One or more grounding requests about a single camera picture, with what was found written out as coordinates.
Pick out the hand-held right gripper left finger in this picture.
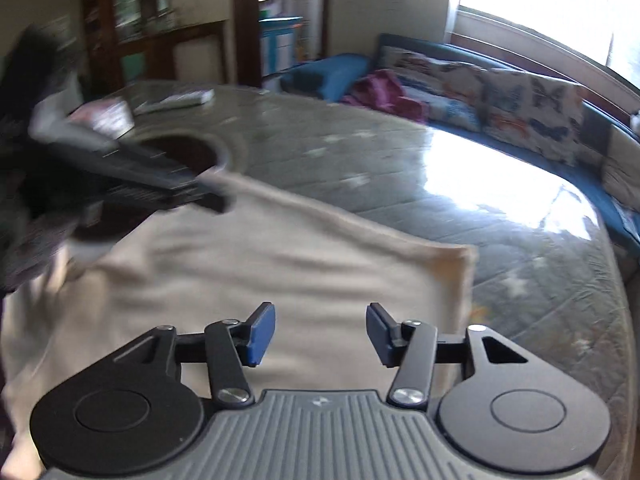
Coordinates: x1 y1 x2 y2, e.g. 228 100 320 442
114 301 277 408

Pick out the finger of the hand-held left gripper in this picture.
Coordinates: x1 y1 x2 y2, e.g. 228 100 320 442
100 180 236 213
107 142 203 191

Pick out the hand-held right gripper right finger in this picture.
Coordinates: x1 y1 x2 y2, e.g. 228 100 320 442
366 302 531 407

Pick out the cream fleece garment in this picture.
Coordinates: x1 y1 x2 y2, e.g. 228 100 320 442
0 172 478 480

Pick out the white pink plastic packet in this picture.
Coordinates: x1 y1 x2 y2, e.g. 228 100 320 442
67 99 136 138

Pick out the flat grey box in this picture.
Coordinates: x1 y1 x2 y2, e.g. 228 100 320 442
132 89 216 116

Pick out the wooden bookcase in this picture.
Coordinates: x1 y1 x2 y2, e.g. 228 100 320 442
80 0 231 96

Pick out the blue cabinet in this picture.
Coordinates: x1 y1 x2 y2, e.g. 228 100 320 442
260 16 306 78

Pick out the blue corner sofa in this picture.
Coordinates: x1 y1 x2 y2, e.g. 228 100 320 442
280 32 640 251

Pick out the purple cloth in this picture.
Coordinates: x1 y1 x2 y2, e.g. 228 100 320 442
342 69 428 123

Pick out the low butterfly print cushion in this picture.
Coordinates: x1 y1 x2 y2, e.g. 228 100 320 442
377 45 488 133

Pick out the large butterfly print cushion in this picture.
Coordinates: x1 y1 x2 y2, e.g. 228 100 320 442
480 67 586 166

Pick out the window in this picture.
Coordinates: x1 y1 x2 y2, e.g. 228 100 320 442
447 0 640 86

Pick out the dark wooden door frame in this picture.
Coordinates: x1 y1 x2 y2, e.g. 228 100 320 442
232 0 263 88

